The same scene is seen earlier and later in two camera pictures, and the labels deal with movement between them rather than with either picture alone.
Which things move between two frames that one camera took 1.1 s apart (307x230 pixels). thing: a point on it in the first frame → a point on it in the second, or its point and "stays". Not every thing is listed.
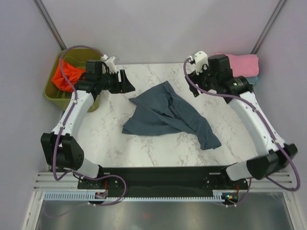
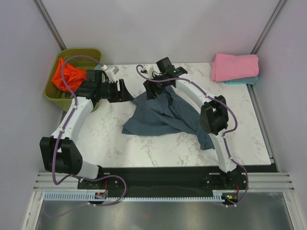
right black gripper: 196,78 → 151,90
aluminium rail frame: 55,181 stays
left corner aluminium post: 48,20 stays
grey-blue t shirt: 161,111 stays
